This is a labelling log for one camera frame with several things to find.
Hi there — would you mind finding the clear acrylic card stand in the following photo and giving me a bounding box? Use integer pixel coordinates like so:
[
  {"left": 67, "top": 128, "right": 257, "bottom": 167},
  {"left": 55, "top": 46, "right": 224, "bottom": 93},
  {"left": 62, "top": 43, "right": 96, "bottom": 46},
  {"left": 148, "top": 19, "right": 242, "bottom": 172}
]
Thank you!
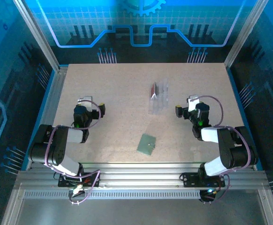
[{"left": 147, "top": 78, "right": 170, "bottom": 115}]

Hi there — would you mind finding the green card holder wallet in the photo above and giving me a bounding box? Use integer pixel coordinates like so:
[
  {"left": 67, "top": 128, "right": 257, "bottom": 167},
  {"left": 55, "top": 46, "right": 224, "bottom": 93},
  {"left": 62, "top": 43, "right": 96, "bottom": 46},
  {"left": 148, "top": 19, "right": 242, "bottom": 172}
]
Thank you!
[{"left": 136, "top": 133, "right": 156, "bottom": 156}]

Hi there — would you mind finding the red card yellow lettering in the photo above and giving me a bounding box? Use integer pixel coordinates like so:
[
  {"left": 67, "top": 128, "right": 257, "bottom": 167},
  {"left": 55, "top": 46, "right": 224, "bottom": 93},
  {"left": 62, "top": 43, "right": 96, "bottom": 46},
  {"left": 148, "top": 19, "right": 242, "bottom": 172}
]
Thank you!
[{"left": 149, "top": 82, "right": 158, "bottom": 99}]

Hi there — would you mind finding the grey metal panel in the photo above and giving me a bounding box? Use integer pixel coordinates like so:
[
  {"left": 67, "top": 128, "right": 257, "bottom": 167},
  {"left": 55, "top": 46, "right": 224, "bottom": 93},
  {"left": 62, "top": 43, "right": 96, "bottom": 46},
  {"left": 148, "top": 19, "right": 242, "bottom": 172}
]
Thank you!
[{"left": 0, "top": 187, "right": 273, "bottom": 225}]

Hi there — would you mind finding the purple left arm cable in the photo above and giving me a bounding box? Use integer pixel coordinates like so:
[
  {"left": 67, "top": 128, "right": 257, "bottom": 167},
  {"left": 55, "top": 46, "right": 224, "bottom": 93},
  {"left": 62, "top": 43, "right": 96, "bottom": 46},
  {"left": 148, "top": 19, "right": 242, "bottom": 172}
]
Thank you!
[{"left": 44, "top": 99, "right": 102, "bottom": 206}]

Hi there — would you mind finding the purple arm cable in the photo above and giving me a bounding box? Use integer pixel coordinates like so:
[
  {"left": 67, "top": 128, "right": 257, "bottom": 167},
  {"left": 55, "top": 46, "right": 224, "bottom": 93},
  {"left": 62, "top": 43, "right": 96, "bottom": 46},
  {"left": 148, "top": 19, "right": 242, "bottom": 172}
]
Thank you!
[
  {"left": 44, "top": 99, "right": 102, "bottom": 206},
  {"left": 190, "top": 95, "right": 253, "bottom": 204}
]

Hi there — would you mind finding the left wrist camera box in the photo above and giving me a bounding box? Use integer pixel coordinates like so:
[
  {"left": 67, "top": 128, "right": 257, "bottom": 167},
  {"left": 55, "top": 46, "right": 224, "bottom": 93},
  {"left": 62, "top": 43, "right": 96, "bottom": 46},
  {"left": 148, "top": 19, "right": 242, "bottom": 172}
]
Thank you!
[{"left": 77, "top": 95, "right": 93, "bottom": 110}]

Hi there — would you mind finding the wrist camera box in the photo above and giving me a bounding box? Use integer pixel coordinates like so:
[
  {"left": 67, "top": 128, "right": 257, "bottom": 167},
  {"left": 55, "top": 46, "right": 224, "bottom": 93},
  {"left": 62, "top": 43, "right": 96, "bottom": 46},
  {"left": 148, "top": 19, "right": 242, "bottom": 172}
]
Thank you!
[
  {"left": 77, "top": 95, "right": 93, "bottom": 110},
  {"left": 187, "top": 95, "right": 200, "bottom": 112}
]

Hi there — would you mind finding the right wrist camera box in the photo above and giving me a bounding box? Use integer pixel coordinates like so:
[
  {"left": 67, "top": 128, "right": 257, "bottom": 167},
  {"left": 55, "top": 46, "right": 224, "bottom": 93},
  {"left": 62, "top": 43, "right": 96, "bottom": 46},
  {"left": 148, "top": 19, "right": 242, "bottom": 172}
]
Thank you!
[{"left": 187, "top": 95, "right": 200, "bottom": 112}]

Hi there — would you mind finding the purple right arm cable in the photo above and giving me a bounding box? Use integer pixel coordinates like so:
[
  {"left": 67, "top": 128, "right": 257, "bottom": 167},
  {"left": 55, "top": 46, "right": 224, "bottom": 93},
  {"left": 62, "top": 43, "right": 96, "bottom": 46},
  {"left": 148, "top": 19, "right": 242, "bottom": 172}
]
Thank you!
[{"left": 190, "top": 95, "right": 253, "bottom": 204}]

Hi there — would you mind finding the aluminium side rail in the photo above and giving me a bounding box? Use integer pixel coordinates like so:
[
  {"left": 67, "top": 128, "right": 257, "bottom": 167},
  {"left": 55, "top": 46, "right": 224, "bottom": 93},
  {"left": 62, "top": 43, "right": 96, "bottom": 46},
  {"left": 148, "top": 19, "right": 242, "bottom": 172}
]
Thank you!
[{"left": 26, "top": 66, "right": 68, "bottom": 171}]

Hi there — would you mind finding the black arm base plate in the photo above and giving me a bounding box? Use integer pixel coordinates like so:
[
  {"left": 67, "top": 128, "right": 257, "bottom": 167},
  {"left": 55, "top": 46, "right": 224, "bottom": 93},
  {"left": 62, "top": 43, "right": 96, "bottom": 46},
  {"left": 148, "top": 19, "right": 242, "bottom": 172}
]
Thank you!
[
  {"left": 182, "top": 172, "right": 226, "bottom": 188},
  {"left": 58, "top": 172, "right": 101, "bottom": 188}
]

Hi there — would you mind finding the aluminium frame rail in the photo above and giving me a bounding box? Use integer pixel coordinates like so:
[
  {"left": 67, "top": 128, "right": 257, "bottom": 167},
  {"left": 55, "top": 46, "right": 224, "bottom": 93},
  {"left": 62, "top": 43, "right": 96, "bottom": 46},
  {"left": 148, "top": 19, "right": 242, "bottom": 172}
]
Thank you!
[{"left": 14, "top": 161, "right": 268, "bottom": 191}]

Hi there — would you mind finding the grey slotted cable duct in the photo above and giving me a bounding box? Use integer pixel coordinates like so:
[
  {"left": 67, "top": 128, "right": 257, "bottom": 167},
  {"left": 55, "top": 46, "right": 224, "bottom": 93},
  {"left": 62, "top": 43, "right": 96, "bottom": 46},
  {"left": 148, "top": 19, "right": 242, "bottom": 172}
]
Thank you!
[{"left": 23, "top": 190, "right": 261, "bottom": 200}]

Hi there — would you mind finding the aluminium corner post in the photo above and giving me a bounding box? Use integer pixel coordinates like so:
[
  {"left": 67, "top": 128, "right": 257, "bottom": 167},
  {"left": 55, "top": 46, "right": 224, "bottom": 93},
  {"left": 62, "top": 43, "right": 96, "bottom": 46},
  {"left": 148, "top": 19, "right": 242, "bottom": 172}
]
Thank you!
[
  {"left": 13, "top": 0, "right": 61, "bottom": 72},
  {"left": 224, "top": 0, "right": 270, "bottom": 69}
]

